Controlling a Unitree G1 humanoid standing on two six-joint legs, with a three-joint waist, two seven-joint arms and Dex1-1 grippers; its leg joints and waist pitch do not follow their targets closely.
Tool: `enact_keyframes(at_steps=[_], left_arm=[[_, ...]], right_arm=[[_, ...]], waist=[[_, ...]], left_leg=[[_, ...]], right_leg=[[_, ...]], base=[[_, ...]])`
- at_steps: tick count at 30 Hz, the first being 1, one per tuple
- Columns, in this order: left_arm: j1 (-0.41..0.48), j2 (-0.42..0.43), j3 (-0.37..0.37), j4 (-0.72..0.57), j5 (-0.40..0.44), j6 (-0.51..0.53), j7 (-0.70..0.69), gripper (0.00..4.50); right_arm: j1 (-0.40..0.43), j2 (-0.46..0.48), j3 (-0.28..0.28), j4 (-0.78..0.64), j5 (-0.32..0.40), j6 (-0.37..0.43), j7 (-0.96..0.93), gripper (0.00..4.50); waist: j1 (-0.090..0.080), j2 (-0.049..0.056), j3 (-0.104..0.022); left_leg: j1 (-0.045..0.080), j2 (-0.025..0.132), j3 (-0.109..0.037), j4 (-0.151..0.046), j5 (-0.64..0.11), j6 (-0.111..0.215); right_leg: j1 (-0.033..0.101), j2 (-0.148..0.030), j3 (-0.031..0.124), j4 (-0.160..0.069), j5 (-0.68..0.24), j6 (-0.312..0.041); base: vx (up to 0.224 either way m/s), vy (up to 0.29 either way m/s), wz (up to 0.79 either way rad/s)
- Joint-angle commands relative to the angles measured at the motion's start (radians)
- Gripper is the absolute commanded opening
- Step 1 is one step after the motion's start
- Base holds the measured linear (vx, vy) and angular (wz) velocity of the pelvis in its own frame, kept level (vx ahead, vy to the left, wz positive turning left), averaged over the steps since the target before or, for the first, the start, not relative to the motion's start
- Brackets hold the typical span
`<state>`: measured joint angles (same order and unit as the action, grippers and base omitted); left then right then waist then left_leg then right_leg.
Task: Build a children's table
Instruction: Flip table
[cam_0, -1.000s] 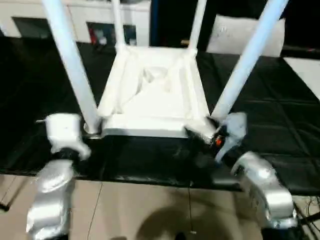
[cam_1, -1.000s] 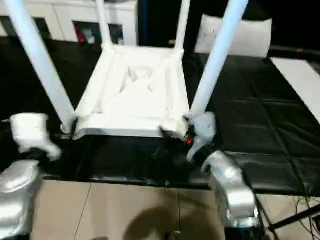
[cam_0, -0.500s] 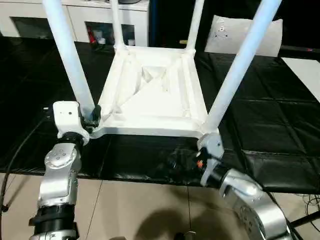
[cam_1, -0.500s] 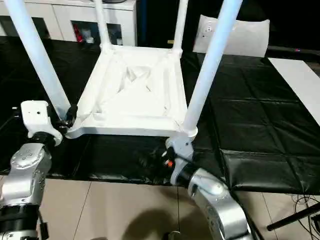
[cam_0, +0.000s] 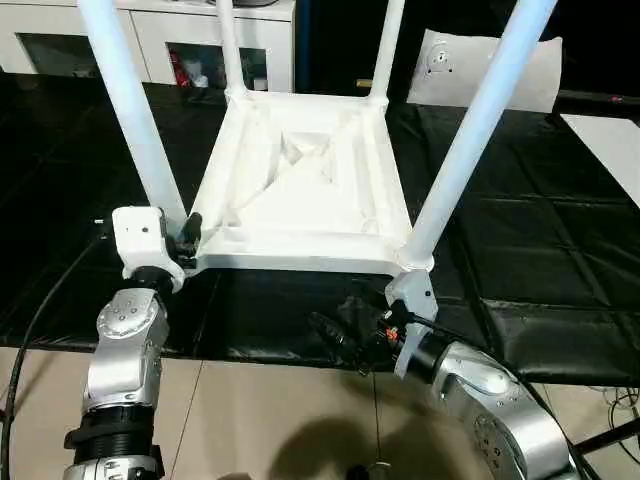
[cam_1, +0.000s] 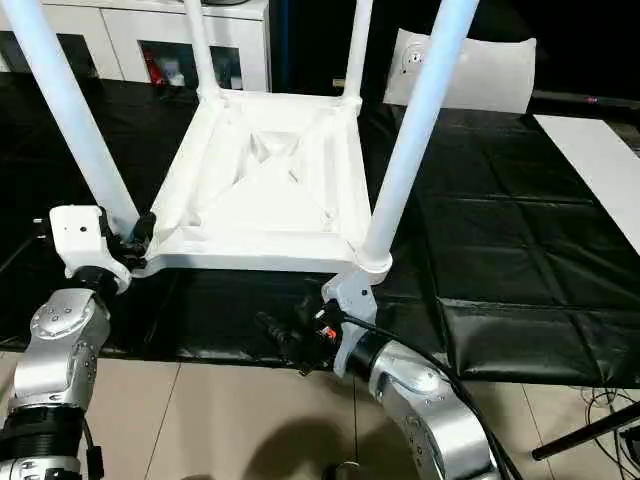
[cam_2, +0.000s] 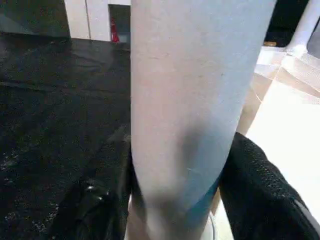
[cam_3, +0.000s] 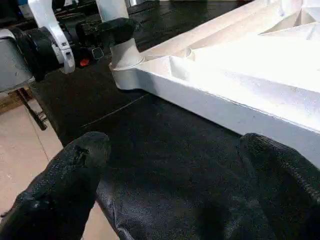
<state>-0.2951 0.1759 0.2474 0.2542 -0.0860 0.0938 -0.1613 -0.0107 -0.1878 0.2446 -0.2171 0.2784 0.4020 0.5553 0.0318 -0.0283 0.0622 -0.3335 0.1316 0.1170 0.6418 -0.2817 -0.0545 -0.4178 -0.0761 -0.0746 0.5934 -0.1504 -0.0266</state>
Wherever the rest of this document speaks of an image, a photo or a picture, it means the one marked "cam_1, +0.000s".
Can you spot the white plastic bag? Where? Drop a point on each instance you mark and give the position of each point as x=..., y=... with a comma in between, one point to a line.
x=480, y=75

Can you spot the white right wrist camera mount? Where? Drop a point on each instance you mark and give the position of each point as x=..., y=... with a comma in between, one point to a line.
x=350, y=295

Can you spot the white cabinet with glass doors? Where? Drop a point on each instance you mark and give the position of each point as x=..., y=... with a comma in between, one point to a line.
x=120, y=30

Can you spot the red bottle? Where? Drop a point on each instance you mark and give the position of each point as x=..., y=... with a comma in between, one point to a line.
x=151, y=65

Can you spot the white side table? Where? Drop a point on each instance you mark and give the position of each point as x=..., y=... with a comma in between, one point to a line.
x=595, y=165

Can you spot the black cabinet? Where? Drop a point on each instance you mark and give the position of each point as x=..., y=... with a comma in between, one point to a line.
x=310, y=40

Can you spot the black work mat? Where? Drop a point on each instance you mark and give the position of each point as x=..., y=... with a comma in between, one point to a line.
x=500, y=220

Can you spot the white plastic table leg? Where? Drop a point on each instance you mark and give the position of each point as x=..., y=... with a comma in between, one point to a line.
x=410, y=130
x=202, y=50
x=70, y=110
x=358, y=50

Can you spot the black robot right foot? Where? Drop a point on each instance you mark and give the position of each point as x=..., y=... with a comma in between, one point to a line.
x=353, y=472

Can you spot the black work table foot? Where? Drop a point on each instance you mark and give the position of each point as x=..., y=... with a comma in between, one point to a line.
x=585, y=432

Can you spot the black bar with red mark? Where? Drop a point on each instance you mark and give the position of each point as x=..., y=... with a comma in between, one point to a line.
x=590, y=99

